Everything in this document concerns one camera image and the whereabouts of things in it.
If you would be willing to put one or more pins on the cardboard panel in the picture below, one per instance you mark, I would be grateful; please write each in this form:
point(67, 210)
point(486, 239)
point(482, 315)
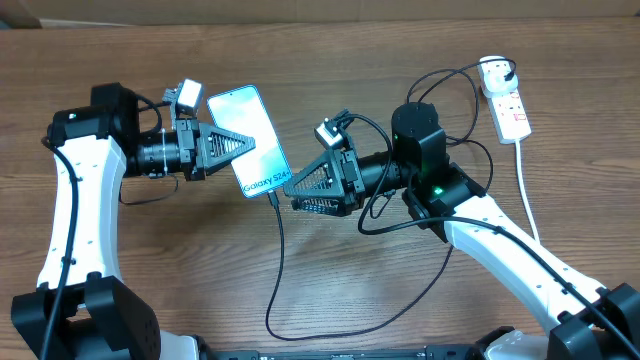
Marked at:
point(35, 13)

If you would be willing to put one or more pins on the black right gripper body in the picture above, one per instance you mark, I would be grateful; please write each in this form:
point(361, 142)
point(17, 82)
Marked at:
point(351, 176)

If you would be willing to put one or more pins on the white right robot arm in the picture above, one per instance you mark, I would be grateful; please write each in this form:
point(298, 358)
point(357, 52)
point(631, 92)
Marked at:
point(581, 318)

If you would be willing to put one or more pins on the white charger plug adapter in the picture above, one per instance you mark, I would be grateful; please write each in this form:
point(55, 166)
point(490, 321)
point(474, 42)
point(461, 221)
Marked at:
point(497, 76)

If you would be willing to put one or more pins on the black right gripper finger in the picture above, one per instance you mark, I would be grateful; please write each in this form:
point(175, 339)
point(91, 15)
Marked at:
point(321, 206)
point(319, 179)

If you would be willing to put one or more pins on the blue Galaxy smartphone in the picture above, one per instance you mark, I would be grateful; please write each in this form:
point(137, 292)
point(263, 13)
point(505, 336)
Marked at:
point(261, 165)

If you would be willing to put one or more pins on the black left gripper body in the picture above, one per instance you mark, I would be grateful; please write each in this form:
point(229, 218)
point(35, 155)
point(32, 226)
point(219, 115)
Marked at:
point(186, 143)

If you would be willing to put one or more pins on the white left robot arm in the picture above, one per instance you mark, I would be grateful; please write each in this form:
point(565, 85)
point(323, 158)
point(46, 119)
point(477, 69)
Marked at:
point(81, 308)

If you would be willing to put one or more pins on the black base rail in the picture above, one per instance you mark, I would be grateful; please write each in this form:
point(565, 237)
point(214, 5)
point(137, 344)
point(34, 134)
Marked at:
point(430, 352)

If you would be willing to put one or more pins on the white power strip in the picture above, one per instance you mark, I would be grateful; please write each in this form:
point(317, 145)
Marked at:
point(509, 117)

